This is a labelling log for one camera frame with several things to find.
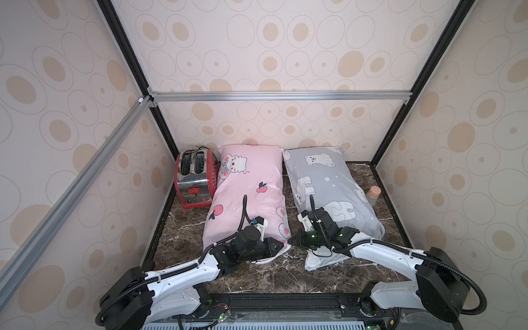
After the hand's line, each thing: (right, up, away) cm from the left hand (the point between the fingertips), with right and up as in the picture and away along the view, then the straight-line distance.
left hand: (289, 249), depth 74 cm
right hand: (+2, +1, +8) cm, 8 cm away
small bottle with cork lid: (+41, +18, +21) cm, 49 cm away
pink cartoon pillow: (-16, +23, +25) cm, 38 cm away
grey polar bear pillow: (+20, +28, +22) cm, 41 cm away
